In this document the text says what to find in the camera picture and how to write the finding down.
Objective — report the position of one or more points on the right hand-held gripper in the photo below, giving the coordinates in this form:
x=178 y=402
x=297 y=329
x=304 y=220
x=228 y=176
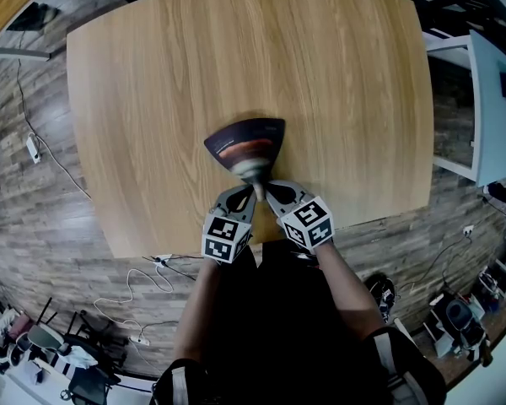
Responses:
x=308 y=222

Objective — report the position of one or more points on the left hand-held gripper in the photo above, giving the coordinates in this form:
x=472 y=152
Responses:
x=225 y=234

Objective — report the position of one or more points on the dark printed mouse pad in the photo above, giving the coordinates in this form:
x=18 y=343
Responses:
x=249 y=139

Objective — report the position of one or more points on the person's left forearm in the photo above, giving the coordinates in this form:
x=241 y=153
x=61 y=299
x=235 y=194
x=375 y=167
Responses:
x=198 y=310

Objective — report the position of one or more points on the person's right forearm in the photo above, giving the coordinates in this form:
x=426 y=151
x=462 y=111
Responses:
x=348 y=285

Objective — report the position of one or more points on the wooden desk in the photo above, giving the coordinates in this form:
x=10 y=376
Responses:
x=219 y=66

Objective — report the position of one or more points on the white plug adapter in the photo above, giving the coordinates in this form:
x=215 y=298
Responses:
x=162 y=261

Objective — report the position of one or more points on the black and white shoe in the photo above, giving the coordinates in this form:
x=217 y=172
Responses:
x=383 y=294

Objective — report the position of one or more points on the person's black striped clothing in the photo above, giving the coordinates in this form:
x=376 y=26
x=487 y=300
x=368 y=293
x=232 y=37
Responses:
x=286 y=331

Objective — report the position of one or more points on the small white power strip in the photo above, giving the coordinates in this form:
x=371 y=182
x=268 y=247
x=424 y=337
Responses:
x=138 y=340

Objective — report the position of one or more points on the white floor socket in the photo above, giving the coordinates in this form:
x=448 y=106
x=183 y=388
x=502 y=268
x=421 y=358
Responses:
x=468 y=228

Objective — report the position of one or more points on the grey office chair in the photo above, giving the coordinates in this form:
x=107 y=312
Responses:
x=464 y=321

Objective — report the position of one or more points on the black office chair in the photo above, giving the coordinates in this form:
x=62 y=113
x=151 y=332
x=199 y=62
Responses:
x=86 y=378

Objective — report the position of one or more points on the white table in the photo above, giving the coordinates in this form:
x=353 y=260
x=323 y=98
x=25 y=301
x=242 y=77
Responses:
x=495 y=133

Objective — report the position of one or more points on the black bag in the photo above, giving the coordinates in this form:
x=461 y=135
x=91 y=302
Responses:
x=33 y=17

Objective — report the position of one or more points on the brown wooden table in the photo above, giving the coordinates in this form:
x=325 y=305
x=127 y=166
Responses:
x=12 y=2

